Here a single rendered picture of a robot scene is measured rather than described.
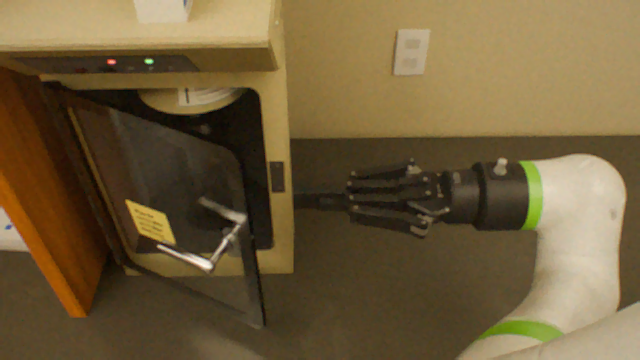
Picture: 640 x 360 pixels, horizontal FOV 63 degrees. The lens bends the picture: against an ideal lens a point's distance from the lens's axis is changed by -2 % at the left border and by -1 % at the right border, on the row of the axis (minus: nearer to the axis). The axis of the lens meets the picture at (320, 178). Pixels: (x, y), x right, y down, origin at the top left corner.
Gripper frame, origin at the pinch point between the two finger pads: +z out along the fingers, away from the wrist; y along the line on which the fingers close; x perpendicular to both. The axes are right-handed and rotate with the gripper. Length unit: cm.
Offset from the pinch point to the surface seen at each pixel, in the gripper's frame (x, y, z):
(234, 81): -10.7, -11.1, 11.2
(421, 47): 9, -54, -23
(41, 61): -19.3, -2.7, 30.9
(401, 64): 14, -54, -19
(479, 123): 31, -55, -40
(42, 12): -23.7, -5.4, 30.2
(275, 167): 5.0, -11.2, 6.7
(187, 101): -6.2, -13.0, 18.6
